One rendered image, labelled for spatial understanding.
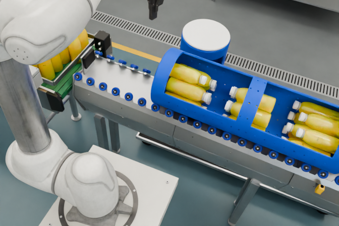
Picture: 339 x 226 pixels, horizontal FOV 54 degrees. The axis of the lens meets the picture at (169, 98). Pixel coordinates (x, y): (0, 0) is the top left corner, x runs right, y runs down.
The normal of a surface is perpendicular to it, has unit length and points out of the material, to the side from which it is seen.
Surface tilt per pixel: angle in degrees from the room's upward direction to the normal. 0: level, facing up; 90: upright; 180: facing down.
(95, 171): 2
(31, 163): 51
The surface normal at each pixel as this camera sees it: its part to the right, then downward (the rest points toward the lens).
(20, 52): -0.21, 0.74
